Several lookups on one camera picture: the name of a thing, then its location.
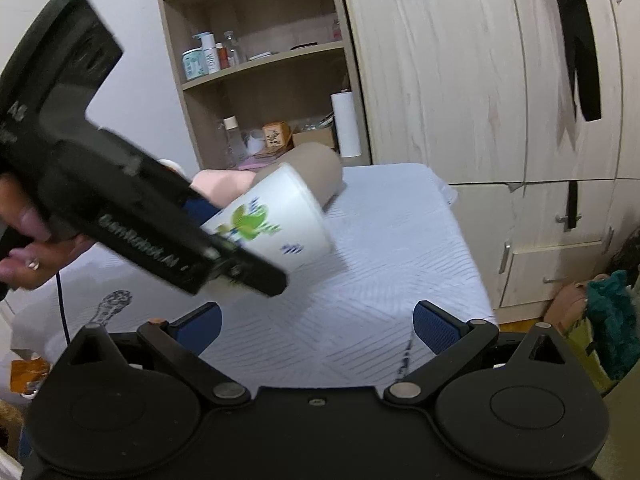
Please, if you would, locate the white cup green print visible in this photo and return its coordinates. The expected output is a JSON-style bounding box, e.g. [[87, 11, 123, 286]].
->
[[203, 164, 334, 272]]

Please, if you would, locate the taupe brown plastic cup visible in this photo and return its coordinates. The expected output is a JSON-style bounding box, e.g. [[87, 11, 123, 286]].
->
[[252, 142, 343, 208]]

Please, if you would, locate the person's left hand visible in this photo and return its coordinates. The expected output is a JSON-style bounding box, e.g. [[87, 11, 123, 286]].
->
[[1, 174, 94, 290]]

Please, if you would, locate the pink tumbler bottle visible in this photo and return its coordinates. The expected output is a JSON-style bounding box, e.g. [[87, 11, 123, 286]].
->
[[191, 169, 256, 209]]

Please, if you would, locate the clear bottle white cap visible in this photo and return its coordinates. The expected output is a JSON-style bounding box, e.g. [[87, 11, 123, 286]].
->
[[224, 116, 247, 167]]

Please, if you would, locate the pink flat box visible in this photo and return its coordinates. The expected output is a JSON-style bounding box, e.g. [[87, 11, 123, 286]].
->
[[238, 156, 276, 171]]

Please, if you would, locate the white patterned tablecloth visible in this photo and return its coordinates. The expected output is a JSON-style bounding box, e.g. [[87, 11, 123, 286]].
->
[[6, 164, 492, 390]]

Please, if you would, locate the small orange printed box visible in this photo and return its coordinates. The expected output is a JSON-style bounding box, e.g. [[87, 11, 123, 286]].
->
[[262, 122, 292, 154]]

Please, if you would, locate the small cardboard box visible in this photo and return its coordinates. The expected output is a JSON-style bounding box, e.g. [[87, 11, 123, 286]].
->
[[292, 128, 335, 150]]

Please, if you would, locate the teal wipes canister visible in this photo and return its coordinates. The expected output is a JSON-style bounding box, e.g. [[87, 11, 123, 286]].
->
[[181, 48, 208, 80]]

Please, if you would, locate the red liquid clear bottle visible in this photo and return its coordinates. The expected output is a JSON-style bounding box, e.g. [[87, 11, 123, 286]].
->
[[224, 30, 246, 67]]

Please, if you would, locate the white paper towel roll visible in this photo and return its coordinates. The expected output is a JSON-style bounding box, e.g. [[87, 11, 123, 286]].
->
[[331, 91, 361, 158]]

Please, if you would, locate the wooden open shelf unit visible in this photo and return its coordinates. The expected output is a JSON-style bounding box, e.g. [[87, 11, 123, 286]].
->
[[158, 0, 372, 169]]

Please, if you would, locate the white lotion bottle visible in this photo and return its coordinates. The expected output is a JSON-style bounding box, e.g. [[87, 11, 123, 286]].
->
[[200, 32, 220, 74]]

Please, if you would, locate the white door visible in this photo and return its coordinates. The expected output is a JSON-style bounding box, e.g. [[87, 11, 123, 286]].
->
[[0, 0, 50, 72]]

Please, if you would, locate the small pink bottle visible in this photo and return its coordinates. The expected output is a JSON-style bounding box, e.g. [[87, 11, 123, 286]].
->
[[332, 18, 342, 41]]

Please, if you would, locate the light wood wardrobe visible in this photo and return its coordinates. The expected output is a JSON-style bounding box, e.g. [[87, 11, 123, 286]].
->
[[345, 0, 639, 322]]

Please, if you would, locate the black ribbon bow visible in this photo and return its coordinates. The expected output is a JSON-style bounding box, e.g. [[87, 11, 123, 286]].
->
[[556, 0, 602, 122]]

